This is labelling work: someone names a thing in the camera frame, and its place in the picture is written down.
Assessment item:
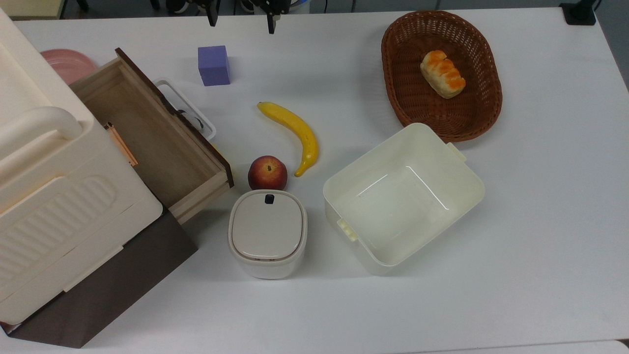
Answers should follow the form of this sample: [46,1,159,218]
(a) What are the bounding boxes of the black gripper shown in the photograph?
[197,0,291,34]

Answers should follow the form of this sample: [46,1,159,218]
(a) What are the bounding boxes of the yellow toy banana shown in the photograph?
[257,101,320,178]

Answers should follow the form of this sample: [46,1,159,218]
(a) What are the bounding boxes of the red toy apple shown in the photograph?
[247,155,288,191]

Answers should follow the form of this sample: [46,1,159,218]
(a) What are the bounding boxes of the toy bread loaf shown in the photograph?
[420,50,466,100]

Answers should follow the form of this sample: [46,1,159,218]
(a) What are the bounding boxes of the cream toy cabinet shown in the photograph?
[0,10,164,325]

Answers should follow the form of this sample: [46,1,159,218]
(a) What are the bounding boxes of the purple cube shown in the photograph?
[198,45,231,87]

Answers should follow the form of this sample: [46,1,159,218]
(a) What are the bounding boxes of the pink plate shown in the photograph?
[40,49,99,85]

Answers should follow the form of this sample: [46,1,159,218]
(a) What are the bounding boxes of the brown wicker basket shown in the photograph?
[381,10,503,143]

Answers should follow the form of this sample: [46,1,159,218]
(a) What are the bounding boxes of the cream desktop trash can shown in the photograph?
[228,189,309,280]

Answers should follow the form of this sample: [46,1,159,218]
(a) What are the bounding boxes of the cream plastic bin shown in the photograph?
[323,122,486,276]

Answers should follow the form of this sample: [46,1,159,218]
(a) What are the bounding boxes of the dark brown wooden cabinet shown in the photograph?
[0,209,199,349]

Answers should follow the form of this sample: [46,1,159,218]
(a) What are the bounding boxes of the wooden drawer with white handle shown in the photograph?
[69,48,234,225]

